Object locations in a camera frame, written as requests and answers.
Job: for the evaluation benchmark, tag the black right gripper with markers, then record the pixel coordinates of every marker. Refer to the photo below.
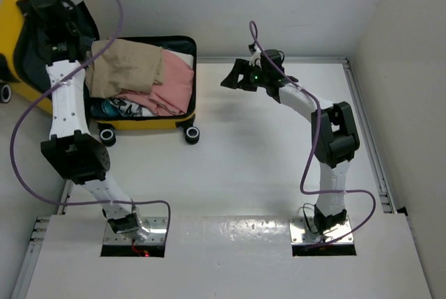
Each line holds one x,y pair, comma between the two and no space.
242,67

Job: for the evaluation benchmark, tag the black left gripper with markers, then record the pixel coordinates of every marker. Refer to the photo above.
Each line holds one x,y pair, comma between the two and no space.
37,20

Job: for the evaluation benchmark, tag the cream cloth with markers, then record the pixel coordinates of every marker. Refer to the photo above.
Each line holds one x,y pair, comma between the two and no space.
187,58

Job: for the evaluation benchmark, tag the beige garment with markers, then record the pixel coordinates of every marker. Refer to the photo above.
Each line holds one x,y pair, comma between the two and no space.
125,65

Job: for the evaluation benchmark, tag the pink garment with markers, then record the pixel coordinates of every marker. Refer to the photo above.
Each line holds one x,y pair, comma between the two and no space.
172,97

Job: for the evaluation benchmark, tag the yellow suitcase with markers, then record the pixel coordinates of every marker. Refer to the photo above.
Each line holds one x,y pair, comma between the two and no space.
22,68

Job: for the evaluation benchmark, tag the newspaper print cloth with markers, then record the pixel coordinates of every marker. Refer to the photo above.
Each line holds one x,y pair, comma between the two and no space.
128,108

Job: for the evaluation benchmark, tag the teal headphones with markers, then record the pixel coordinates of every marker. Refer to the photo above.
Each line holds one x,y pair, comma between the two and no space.
103,109

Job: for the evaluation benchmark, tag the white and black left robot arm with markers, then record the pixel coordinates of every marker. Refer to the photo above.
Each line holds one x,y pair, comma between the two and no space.
71,149

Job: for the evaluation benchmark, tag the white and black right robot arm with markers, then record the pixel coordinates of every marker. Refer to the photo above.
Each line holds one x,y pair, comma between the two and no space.
334,134

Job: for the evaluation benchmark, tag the white front platform board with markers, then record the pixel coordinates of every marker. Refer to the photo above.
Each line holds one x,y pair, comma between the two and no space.
227,257

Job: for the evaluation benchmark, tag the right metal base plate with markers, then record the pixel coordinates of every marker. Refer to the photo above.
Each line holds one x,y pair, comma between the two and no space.
301,235

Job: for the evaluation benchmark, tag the metal base plate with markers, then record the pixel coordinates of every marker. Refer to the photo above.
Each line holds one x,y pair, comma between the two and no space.
301,235
154,232

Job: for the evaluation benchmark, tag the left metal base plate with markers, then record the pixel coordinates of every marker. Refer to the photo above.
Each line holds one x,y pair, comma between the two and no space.
154,232

